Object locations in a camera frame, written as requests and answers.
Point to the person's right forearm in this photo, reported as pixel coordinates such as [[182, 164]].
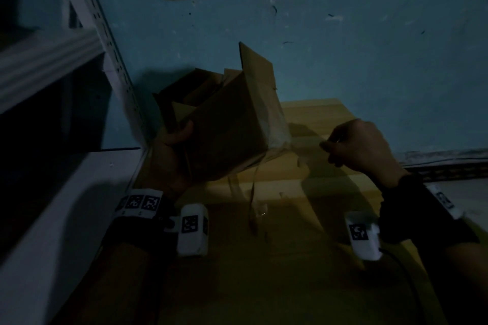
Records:
[[465, 283]]

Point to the black right wristband with markers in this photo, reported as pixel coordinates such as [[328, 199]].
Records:
[[419, 214]]

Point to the white metal shelf rack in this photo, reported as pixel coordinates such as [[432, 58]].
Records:
[[49, 65]]

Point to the person's left forearm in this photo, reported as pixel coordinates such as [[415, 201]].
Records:
[[114, 286]]

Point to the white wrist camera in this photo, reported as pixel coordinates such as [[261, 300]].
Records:
[[192, 229], [362, 235]]

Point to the clear packing tape strip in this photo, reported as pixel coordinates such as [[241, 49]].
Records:
[[301, 145]]

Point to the person's left hand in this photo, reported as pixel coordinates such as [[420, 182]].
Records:
[[166, 164]]

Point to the person's right hand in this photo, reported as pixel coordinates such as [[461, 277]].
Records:
[[366, 149]]

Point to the black left wristband with markers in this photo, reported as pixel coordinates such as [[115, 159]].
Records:
[[141, 210]]

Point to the black wristband with markers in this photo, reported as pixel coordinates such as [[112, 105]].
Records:
[[141, 210], [419, 214]]

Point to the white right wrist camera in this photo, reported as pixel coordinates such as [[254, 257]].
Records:
[[362, 235]]

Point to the black patterned strip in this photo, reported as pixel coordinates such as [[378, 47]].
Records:
[[446, 166]]

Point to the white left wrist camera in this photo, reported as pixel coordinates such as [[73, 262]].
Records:
[[192, 229]]

